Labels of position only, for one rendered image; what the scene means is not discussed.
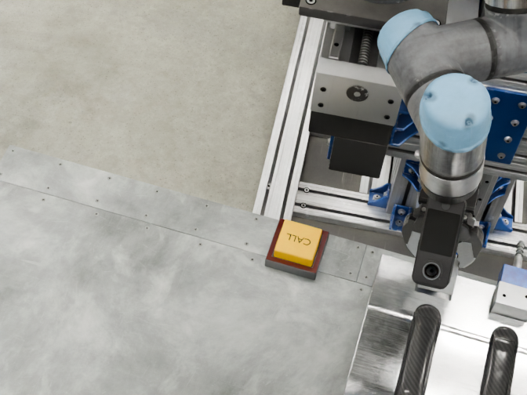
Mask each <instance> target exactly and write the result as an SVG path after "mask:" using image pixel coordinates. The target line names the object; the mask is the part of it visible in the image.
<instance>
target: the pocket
mask: <svg viewBox="0 0 527 395"><path fill-rule="evenodd" d="M414 291H416V292H421V293H424V294H427V295H432V296H435V297H438V298H441V299H446V300H449V301H451V299H452V295H450V294H445V293H442V292H436V291H431V290H427V289H424V288H418V287H417V284H416V285H415V288H414Z"/></svg>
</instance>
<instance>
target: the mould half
mask: <svg viewBox="0 0 527 395"><path fill-rule="evenodd" d="M413 267H414V263H411V262H408V261H405V260H402V259H397V258H394V257H391V256H388V255H383V254H382V255H381V258H380V263H379V266H378V268H377V272H376V276H375V279H374V282H373V287H372V290H371V293H370V297H369V301H368V305H367V307H366V311H365V316H364V319H363V322H362V327H361V331H360V333H359V337H358V341H357V345H356V348H355V351H354V356H353V360H352V362H351V368H350V371H349V374H348V377H347V382H346V386H345V388H344V392H343V395H394V392H395V388H396V385H397V381H398V376H399V372H400V368H401V365H402V359H403V356H404V352H405V346H406V343H407V339H408V336H409V329H410V325H411V322H412V318H413V313H414V312H415V311H416V309H417V308H418V307H419V306H421V305H425V304H427V305H432V306H434V307H435V308H437V309H438V310H439V312H440V314H441V320H442V322H441V326H440V329H439V333H438V339H437V343H436V347H435V351H434V357H433V361H432V365H431V370H430V374H429V378H428V382H427V388H426V393H425V395H479V394H480V389H481V384H482V377H483V372H484V368H485V360H486V356H487V352H488V348H489V340H490V337H491V334H492V332H493V331H494V329H496V328H498V327H500V326H505V327H509V328H511V329H512V330H514V331H515V332H516V334H517V336H518V341H519V346H518V352H517V358H516V363H515V368H514V377H513V382H512V387H511V395H527V323H526V322H523V321H518V320H515V319H512V318H509V317H505V316H501V315H499V314H495V313H490V308H491V304H492V296H493V292H494V289H496V286H494V285H491V284H486V283H483V282H480V281H476V280H472V279H469V278H466V277H461V276H458V275H457V278H456V284H455V288H454V292H453V295H452V299H451V301H449V300H446V299H441V298H438V297H435V296H432V295H427V294H424V293H421V292H416V291H414V288H415V285H416V283H415V282H414V281H413V279H412V273H413Z"/></svg>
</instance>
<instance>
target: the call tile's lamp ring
mask: <svg viewBox="0 0 527 395"><path fill-rule="evenodd" d="M284 221H285V220H284V219H280V220H279V223H278V226H277V229H276V231H275V234H274V238H273V240H272V242H271V246H270V249H269V252H268V254H267V258H266V259H268V260H271V261H274V262H277V263H281V264H285V265H287V266H292V267H295V268H298V269H301V270H306V271H309V272H312V273H315V274H316V271H317V269H318V264H319V262H320V258H321V256H322V252H323V249H324V247H325V242H326V239H327V237H328V234H329V232H327V231H324V230H323V231H322V234H323V237H322V241H321V244H320V246H319V250H318V254H317V256H316V259H315V261H314V266H313V268H311V267H308V266H303V265H300V264H297V263H292V262H290V261H286V260H284V259H279V258H275V257H273V256H272V254H273V251H274V247H275V245H276V242H277V240H278V236H279V234H280V231H281V228H282V225H283V223H284Z"/></svg>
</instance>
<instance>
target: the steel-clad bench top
mask: <svg viewBox="0 0 527 395"><path fill-rule="evenodd" d="M278 221H279V220H278V219H273V218H270V217H266V216H262V215H259V214H256V213H253V212H247V211H245V210H241V209H239V208H234V207H231V206H227V205H222V204H220V203H216V202H214V201H209V200H206V199H202V198H199V197H195V196H191V195H189V194H183V193H180V192H177V191H174V190H170V189H166V188H163V187H158V186H155V185H152V184H149V183H145V182H141V181H138V180H135V179H130V178H127V177H124V176H119V175H116V174H113V173H110V172H105V171H102V170H99V169H94V168H91V167H88V166H85V165H80V164H77V163H74V162H71V161H66V160H63V159H60V158H55V157H52V156H49V155H46V154H41V153H38V152H34V151H32V150H27V149H24V148H21V147H15V146H13V145H9V147H8V149H7V151H6V152H5V154H4V155H3V157H2V159H1V161H0V395H343V392H344V388H345V386H346V382H347V377H348V374H349V371H350V368H351V362H352V360H353V356H354V351H355V348H356V345H357V341H358V337H359V333H360V331H361V327H362V322H363V319H364V316H365V311H366V307H367V305H368V301H369V297H370V293H371V290H372V287H373V282H374V279H375V276H376V272H377V268H378V266H379V263H380V258H381V255H382V254H383V255H388V256H391V257H394V258H397V259H402V260H405V261H408V262H411V263H415V258H413V257H409V256H407V255H402V254H398V253H395V252H390V251H388V250H384V249H382V248H376V247H373V246H370V245H367V246H366V245H365V244H362V243H359V242H356V241H351V240H348V239H345V238H342V237H337V236H334V235H331V234H329V238H328V240H327V244H326V247H325V251H324V253H323V257H322V261H321V263H320V266H319V269H318V273H317V276H316V278H315V280H311V279H309V278H305V277H301V276H298V275H295V274H290V273H287V272H284V271H281V270H276V269H273V268H270V267H267V266H265V259H266V256H267V253H268V250H269V248H270V245H271V241H272V239H273V236H274V232H275V230H276V228H277V225H278ZM365 248H366V249H365ZM364 253H365V254H364ZM363 256H364V258H363ZM362 259H363V260H362ZM360 267H361V269H360ZM359 270H360V271H359ZM358 272H359V274H358ZM357 278H358V279H357ZM356 281H357V282H356Z"/></svg>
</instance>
